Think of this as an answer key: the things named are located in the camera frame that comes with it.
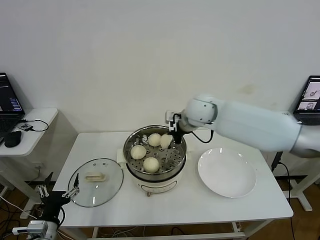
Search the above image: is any black cable with adapter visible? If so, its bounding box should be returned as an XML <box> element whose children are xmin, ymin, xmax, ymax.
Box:
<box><xmin>271</xmin><ymin>152</ymin><xmax>292</xmax><ymax>200</ymax></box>

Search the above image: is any black hub cable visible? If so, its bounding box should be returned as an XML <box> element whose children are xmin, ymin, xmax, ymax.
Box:
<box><xmin>18</xmin><ymin>119</ymin><xmax>50</xmax><ymax>133</ymax></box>

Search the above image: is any round glass lid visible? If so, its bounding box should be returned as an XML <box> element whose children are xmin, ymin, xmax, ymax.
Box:
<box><xmin>67</xmin><ymin>157</ymin><xmax>124</xmax><ymax>208</ymax></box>

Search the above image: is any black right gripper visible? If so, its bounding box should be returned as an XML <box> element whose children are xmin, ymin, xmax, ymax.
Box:
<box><xmin>169</xmin><ymin>113</ymin><xmax>188</xmax><ymax>144</ymax></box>

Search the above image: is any white table frame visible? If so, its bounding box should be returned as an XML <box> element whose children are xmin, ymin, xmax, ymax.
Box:
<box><xmin>91</xmin><ymin>219</ymin><xmax>247</xmax><ymax>240</ymax></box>

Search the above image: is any white steamed baozi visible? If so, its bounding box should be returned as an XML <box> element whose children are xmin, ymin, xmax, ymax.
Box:
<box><xmin>159</xmin><ymin>134</ymin><xmax>174</xmax><ymax>150</ymax></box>
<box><xmin>130</xmin><ymin>145</ymin><xmax>147</xmax><ymax>161</ymax></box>
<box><xmin>142</xmin><ymin>156</ymin><xmax>160</xmax><ymax>174</ymax></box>
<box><xmin>148</xmin><ymin>133</ymin><xmax>162</xmax><ymax>148</ymax></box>

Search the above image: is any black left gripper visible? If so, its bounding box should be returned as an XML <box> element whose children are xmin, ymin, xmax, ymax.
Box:
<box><xmin>37</xmin><ymin>171</ymin><xmax>81</xmax><ymax>221</ymax></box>

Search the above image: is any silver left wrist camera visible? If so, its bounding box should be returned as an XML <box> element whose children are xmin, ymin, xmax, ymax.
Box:
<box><xmin>12</xmin><ymin>219</ymin><xmax>50</xmax><ymax>236</ymax></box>

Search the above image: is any white round plate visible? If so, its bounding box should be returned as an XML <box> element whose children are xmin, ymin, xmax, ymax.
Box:
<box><xmin>197</xmin><ymin>146</ymin><xmax>258</xmax><ymax>199</ymax></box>

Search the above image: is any stainless steel steamer basket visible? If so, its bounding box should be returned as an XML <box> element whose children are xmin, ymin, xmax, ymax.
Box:
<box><xmin>124</xmin><ymin>124</ymin><xmax>188</xmax><ymax>176</ymax></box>

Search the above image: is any black computer mouse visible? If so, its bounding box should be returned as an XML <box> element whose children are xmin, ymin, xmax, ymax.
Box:
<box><xmin>4</xmin><ymin>130</ymin><xmax>23</xmax><ymax>148</ymax></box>

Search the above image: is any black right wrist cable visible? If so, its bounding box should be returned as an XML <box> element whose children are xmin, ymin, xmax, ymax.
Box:
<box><xmin>188</xmin><ymin>128</ymin><xmax>214</xmax><ymax>144</ymax></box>

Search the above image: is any cream electric cooker base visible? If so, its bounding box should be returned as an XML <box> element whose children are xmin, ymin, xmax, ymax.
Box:
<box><xmin>116</xmin><ymin>143</ymin><xmax>195</xmax><ymax>198</ymax></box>

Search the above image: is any black laptop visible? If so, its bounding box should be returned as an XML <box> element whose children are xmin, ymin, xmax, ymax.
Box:
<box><xmin>0</xmin><ymin>72</ymin><xmax>26</xmax><ymax>133</ymax></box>

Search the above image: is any grey laptop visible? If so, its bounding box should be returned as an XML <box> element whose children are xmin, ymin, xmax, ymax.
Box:
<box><xmin>292</xmin><ymin>75</ymin><xmax>320</xmax><ymax>126</ymax></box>

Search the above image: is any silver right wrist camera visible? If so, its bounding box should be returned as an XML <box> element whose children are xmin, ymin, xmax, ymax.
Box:
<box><xmin>165</xmin><ymin>110</ymin><xmax>181</xmax><ymax>123</ymax></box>

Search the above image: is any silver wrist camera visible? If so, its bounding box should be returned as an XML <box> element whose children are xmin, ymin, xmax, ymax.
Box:
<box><xmin>12</xmin><ymin>219</ymin><xmax>50</xmax><ymax>236</ymax></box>
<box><xmin>165</xmin><ymin>110</ymin><xmax>181</xmax><ymax>123</ymax></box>

